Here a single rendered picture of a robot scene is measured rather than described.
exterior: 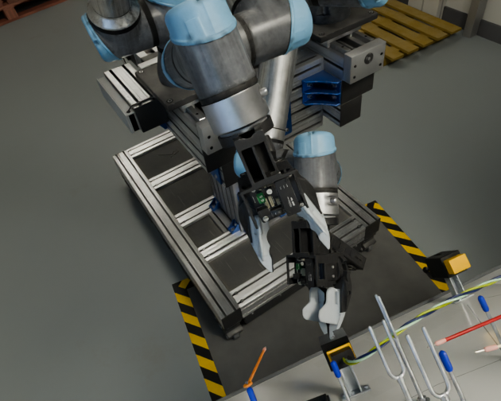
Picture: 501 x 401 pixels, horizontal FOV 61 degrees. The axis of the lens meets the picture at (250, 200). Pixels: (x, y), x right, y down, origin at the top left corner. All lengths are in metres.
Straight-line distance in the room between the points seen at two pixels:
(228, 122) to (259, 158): 0.06
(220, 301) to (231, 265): 0.19
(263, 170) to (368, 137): 2.32
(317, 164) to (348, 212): 1.30
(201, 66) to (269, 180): 0.15
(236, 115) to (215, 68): 0.06
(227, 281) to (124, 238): 0.79
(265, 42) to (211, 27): 0.15
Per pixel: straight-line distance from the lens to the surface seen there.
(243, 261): 1.91
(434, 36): 3.72
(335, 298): 0.78
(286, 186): 0.52
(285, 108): 0.90
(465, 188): 2.58
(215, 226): 2.06
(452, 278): 1.01
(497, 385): 0.62
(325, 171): 0.75
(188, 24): 0.50
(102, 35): 1.08
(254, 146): 0.52
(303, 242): 0.75
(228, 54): 0.50
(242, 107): 0.50
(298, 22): 0.66
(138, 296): 2.20
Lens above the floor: 1.77
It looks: 47 degrees down
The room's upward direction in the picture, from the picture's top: 9 degrees counter-clockwise
